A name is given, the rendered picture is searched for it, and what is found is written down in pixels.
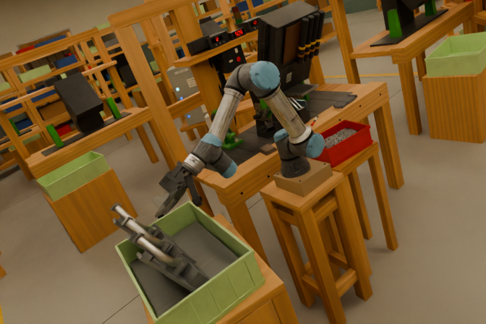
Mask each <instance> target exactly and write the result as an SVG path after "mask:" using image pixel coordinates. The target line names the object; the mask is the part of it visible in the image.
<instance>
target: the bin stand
mask: <svg viewBox="0 0 486 324"><path fill-rule="evenodd" d="M378 151H379V147H378V142H376V141H373V142H372V145H371V146H369V147H367V148H365V149H364V150H362V151H360V152H359V153H357V154H356V155H353V156H352V157H351V158H349V159H347V160H346V161H344V162H343V163H340V164H339V165H337V166H336V167H334V168H331V169H332V171H337V172H339V173H342V174H343V175H344V185H345V188H346V193H347V196H348V199H349V204H350V208H351V212H352V215H353V219H354V224H355V227H356V230H357V235H358V238H359V243H360V246H361V249H362V254H363V258H364V263H365V265H366V269H367V274H368V277H369V276H370V275H371V274H372V269H371V266H370V261H369V258H368V255H367V250H366V246H365V241H364V238H365V239H368V240H369V239H370V238H371V237H372V231H371V227H370V222H369V218H368V215H367V210H366V206H365V201H364V198H363V194H362V189H361V185H360V182H359V177H358V173H357V167H358V166H360V165H361V164H363V163H364V162H365V161H366V160H368V163H369V167H370V173H371V177H372V182H373V186H374V189H375V195H376V199H377V202H378V208H379V211H380V217H381V221H382V225H383V230H384V234H385V240H386V244H387V247H388V249H390V250H393V251H395V250H396V249H397V248H398V243H397V239H396V233H395V229H394V225H393V219H392V215H391V209H390V205H389V201H388V195H387V192H386V188H385V181H384V178H383V171H382V168H381V164H380V157H379V154H378ZM325 222H326V226H327V228H328V233H329V235H330V238H331V242H332V245H333V249H334V251H335V252H337V253H339V254H341V255H343V256H345V254H344V249H343V247H342V243H341V239H340V236H339V233H338V229H337V226H336V222H335V218H334V216H333V212H332V213H331V214H330V215H329V216H327V217H326V218H325Z"/></svg>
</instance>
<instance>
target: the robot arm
mask: <svg viewBox="0 0 486 324"><path fill-rule="evenodd" d="M279 75H280V73H279V70H278V68H277V67H276V66H275V65H274V64H273V63H271V62H269V61H257V62H253V63H246V64H241V65H239V66H238V67H237V68H236V69H235V70H234V71H233V72H232V73H231V75H230V77H229V79H228V81H227V83H226V85H225V87H224V89H223V91H224V92H225V93H224V95H223V98H222V101H221V103H220V106H219V107H218V110H217V112H216V115H215V118H214V120H213V123H212V124H211V127H210V129H209V132H208V133H207V134H206V135H205V136H204V137H203V138H202V139H201V140H200V141H199V143H198V144H197V145H196V147H195V148H194V149H193V151H192V152H191V153H190V154H189V155H188V156H187V158H186V159H185V160H184V163H182V162H180V161H178V162H177V163H176V164H177V166H176V167H175V168H174V170H173V171H171V173H170V172H167V173H166V175H165V176H164V177H163V178H162V180H161V181H160V182H159V184H160V185H161V186H162V188H164V189H165V190H166V191H167V192H169V193H170V194H169V193H165V194H164V195H163V196H162V197H159V196H155V197H154V198H153V202H154V203H155V204H156V206H157V207H158V211H157V213H156V214H155V217H158V219H159V218H162V217H164V216H165V215H166V214H167V213H168V212H169V211H170V210H171V209H172V208H173V207H174V206H175V205H176V204H177V203H178V201H179V200H180V198H181V197H182V196H183V195H184V193H185V192H186V191H187V188H189V191H190V194H191V196H192V202H193V204H194V205H196V206H197V207H199V206H201V205H202V204H203V203H202V201H203V199H202V198H201V196H200V195H199V193H198V191H197V187H196V185H195V181H194V179H193V177H192V176H191V175H193V176H194V177H196V176H197V175H198V174H199V173H200V172H201V171H202V170H203V169H208V170H211V171H215V172H218V173H219V174H220V175H221V176H222V177H224V178H225V179H228V178H230V177H232V176H233V175H234V174H235V173H236V170H237V165H236V164H235V162H233V160H232V159H230V157H228V156H227V155H226V154H225V153H224V152H223V151H222V149H221V146H222V144H223V141H224V139H225V137H226V134H227V132H228V130H229V127H230V124H231V122H232V119H233V118H234V115H235V112H236V109H237V107H238V105H239V102H240V100H241V99H243V98H244V96H245V94H246V92H247V91H249V90H251V91H252V92H253V93H254V94H255V95H256V96H257V98H258V99H261V100H264V101H265V103H266V104H267V105H268V107H269V109H270V110H271V111H272V112H273V114H274V115H275V116H276V118H277V120H279V122H280V123H281V125H282V126H283V129H281V130H279V131H277V133H275V134H274V136H273V137H274V140H275V143H276V147H277V150H278V154H279V156H280V159H281V174H282V176H283V177H286V178H294V177H298V176H301V175H303V174H306V173H307V172H308V171H309V170H310V163H309V162H308V160H307V159H306V158H305V157H307V158H317V157H318V156H319V155H320V154H321V153H322V151H323V148H324V138H323V136H322V135H321V134H319V133H314V132H313V130H312V128H311V127H310V126H309V125H305V124H304V122H303V121H302V120H301V119H300V117H299V115H298V114H297V112H296V111H295V110H294V108H293V106H292V105H291V104H290V102H289V101H288V99H287V98H286V96H285V95H284V93H283V92H282V91H281V89H280V85H281V83H280V77H279Z"/></svg>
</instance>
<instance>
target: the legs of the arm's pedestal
mask: <svg viewBox="0 0 486 324"><path fill-rule="evenodd" d="M263 199H264V202H265V206H266V208H267V210H268V214H269V216H270V219H271V221H272V224H273V228H274V229H275V232H276V236H277V237H278V241H279V244H280V245H281V249H282V251H283V255H284V257H285V259H286V263H287V265H288V267H289V271H290V274H291V277H292V279H293V281H294V285H295V287H296V289H297V293H298V295H299V298H300V301H301V303H302V304H304V305H305V306H307V307H310V306H311V305H312V304H313V303H314V302H315V301H316V298H315V295H317V296H318V297H320V298H321V299H322V301H323V304H324V307H325V311H326V313H327V316H328V319H329V322H330V324H345V323H346V322H347V321H346V317H345V314H344V310H343V307H342V305H341V300H340V297H341V296H342V295H343V294H344V293H345V292H346V291H347V290H348V289H349V288H350V287H351V286H352V285H354V290H355V292H356V295H357V297H359V298H360V299H363V300H364V301H367V300H368V299H369V298H370V297H371V296H372V295H373V293H372V288H371V285H370V280H369V277H368V274H367V269H366V265H365V261H364V258H363V254H362V249H361V246H360V243H359V238H358V235H357V230H356V227H355V224H354V219H353V215H352V212H351V208H350V204H349V199H348V196H347V193H346V188H345V185H344V181H342V182H341V183H340V184H339V185H337V186H336V187H335V188H333V189H332V190H331V191H330V192H329V193H328V194H326V195H325V196H323V197H322V198H321V199H323V200H322V201H321V202H319V201H317V202H316V203H315V204H314V205H312V206H311V207H310V208H308V209H307V210H306V211H305V212H303V213H302V214H300V213H297V212H295V211H293V210H290V209H288V208H286V207H284V206H282V205H279V204H277V203H275V202H273V201H270V200H268V199H266V198H264V197H263ZM332 212H333V216H334V218H335V222H336V226H337V229H338V233H339V236H340V239H341V243H342V247H343V249H344V254H345V256H343V255H341V254H339V253H337V252H335V251H334V250H333V245H332V243H331V238H330V236H329V233H328V229H327V226H326V223H325V218H326V217H327V216H329V215H330V214H331V213H332ZM290 224H292V225H294V226H297V227H298V229H299V233H300V236H301V238H302V242H303V245H304V248H305V250H306V253H307V256H308V259H309V261H308V262H307V263H306V264H305V265H304V263H303V261H302V257H301V255H300V252H299V248H298V246H297V243H296V240H295V238H294V234H293V231H292V229H291V225H290ZM339 267H340V268H343V269H344V270H347V272H345V274H343V275H342V276H341V272H340V270H339ZM313 274H314V277H315V280H314V279H312V278H310V277H311V276H312V275H313Z"/></svg>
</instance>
